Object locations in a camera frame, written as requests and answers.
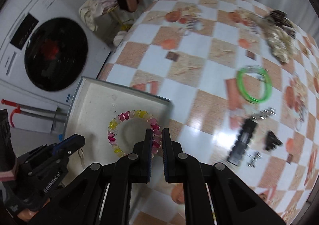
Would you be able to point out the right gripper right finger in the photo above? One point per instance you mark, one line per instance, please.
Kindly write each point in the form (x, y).
(213, 194)

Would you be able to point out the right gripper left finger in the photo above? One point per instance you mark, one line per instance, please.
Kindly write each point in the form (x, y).
(101, 193)

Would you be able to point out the small black claw clip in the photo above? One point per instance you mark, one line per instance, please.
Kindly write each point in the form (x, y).
(271, 141)

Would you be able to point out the green plastic bangle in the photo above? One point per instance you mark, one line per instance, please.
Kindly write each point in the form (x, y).
(254, 84)

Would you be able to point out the operator left hand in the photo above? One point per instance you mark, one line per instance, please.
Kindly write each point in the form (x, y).
(25, 215)

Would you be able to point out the black scalloped snap hair clip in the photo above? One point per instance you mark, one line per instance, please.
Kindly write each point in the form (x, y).
(241, 144)

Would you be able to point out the small silver charm earring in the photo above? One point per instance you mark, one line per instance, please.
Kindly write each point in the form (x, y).
(253, 159)

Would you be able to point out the white shallow tray box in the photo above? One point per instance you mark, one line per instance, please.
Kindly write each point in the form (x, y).
(112, 118)

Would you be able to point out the silver rhinestone hair clip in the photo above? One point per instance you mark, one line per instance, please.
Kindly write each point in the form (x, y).
(263, 114)

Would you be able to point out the white front-load washing machine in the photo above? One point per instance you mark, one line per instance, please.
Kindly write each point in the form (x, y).
(45, 50)

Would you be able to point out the white slippers on rack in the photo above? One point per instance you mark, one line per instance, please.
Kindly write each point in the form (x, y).
(119, 38)

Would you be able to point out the cream satin scrunchie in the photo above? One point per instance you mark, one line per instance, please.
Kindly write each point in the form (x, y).
(281, 44)

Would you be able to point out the cream pink cloths on rack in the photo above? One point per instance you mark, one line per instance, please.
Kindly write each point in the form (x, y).
(92, 9)

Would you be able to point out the leopard print scrunchie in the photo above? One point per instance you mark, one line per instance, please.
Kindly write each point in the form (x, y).
(279, 19)

